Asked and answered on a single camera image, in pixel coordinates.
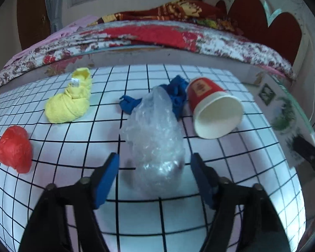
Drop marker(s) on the red padded headboard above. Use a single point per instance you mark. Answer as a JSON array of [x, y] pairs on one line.
[[278, 29]]

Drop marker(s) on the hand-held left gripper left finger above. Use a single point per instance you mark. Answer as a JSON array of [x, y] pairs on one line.
[[105, 181]]

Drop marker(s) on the grid pattern tablecloth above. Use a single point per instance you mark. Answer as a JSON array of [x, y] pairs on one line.
[[55, 141]]

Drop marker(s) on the floral quilt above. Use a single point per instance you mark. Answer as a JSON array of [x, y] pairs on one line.
[[147, 34]]

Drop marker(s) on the clear plastic bag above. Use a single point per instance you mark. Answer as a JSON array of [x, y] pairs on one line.
[[155, 141]]

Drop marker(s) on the red paper cup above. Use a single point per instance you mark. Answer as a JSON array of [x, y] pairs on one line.
[[202, 92]]

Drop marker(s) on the grey curtain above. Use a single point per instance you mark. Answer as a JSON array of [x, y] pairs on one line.
[[53, 5]]

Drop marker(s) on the blue crumpled cloth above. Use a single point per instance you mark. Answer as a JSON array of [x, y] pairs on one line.
[[177, 89]]

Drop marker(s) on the pink cloth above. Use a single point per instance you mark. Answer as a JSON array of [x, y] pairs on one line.
[[68, 30]]

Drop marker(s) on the white bed frame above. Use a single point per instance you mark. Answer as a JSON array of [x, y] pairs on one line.
[[120, 56]]

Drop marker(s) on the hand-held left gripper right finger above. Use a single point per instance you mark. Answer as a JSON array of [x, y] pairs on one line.
[[203, 181]]

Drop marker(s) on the red printed blanket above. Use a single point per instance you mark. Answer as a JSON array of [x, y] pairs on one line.
[[178, 10]]

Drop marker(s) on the red crumpled plastic bag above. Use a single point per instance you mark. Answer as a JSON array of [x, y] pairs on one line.
[[14, 149]]

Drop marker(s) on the yellow cloth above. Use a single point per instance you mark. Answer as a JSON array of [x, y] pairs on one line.
[[68, 102]]

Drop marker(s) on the brown wooden door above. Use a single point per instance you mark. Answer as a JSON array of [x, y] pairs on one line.
[[32, 13]]

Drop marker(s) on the green and white carton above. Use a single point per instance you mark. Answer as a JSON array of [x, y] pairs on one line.
[[283, 110]]

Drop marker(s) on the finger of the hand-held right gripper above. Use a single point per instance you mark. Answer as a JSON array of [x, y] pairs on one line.
[[309, 155]]

